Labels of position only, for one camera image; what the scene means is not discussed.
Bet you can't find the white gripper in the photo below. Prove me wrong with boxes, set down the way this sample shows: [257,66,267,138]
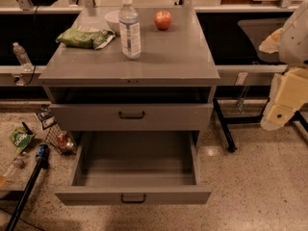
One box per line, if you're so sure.
[259,28,308,131]

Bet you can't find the clear plastic water bottle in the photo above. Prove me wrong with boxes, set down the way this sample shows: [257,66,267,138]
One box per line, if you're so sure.
[118,0,141,60]

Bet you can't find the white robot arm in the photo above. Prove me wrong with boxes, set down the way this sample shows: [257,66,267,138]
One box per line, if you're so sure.
[259,1,308,131]

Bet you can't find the grey metal drawer cabinet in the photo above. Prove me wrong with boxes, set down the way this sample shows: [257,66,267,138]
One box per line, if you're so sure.
[38,6,221,146]

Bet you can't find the closed middle grey drawer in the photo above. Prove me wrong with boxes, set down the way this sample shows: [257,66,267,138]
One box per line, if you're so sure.
[50,104,213,131]

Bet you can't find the open bottom grey drawer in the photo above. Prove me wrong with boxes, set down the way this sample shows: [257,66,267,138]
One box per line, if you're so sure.
[56,131,211,205]

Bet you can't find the small water bottle on ledge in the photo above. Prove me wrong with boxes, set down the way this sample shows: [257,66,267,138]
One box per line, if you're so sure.
[13,42,34,72]

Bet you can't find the plastic bottle lying on floor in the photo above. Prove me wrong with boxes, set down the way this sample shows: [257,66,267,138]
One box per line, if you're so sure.
[0,152,28,188]

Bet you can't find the black stand with grey tray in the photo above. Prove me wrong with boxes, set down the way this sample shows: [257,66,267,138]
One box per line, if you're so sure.
[213,16,308,153]

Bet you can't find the red apple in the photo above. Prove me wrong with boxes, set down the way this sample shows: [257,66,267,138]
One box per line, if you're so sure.
[154,11,171,30]

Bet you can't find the white bowl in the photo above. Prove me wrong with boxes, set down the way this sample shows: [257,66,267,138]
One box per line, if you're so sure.
[105,11,120,35]

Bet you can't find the green chip bag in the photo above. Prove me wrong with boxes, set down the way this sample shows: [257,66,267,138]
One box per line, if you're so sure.
[56,26,116,50]

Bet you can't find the black white card on floor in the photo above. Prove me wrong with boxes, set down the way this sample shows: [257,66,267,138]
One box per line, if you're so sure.
[36,112,57,130]

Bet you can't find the black pole with blue cap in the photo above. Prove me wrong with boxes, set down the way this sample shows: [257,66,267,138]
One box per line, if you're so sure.
[5,144,50,231]

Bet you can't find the green snack packet on floor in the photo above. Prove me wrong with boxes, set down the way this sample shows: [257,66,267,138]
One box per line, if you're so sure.
[9,126,35,153]

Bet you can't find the wire basket with red can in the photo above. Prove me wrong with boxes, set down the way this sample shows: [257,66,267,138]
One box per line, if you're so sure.
[44,124,76,155]

